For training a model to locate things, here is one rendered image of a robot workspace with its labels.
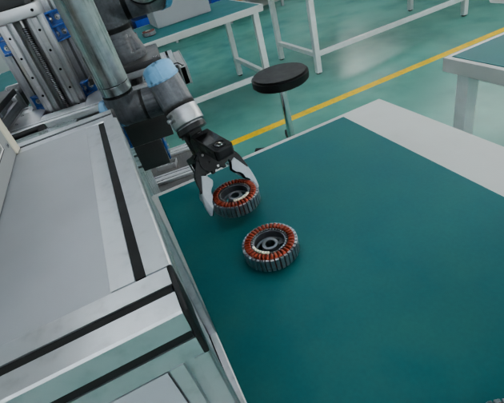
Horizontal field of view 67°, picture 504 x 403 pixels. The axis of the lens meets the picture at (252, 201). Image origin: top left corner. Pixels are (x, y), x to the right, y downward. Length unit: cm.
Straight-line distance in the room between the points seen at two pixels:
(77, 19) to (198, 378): 78
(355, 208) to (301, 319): 30
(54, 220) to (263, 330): 40
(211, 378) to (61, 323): 11
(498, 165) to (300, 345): 60
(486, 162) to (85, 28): 91
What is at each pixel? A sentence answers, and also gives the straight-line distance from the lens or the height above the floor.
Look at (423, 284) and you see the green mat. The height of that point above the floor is 75.
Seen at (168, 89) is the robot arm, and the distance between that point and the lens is 88.
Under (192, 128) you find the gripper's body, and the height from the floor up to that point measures 96.
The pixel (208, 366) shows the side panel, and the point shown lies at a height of 106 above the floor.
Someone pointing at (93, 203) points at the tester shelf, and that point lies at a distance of 39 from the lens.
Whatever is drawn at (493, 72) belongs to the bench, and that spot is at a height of 74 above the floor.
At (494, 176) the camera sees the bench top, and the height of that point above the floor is 75.
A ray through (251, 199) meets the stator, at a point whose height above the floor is 81.
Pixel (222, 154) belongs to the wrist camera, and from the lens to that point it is 79.
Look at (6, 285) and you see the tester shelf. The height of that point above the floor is 111.
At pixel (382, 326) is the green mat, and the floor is 75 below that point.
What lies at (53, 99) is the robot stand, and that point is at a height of 97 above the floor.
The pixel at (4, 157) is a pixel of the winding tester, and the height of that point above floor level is 113.
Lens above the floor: 129
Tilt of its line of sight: 35 degrees down
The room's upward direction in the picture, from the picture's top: 16 degrees counter-clockwise
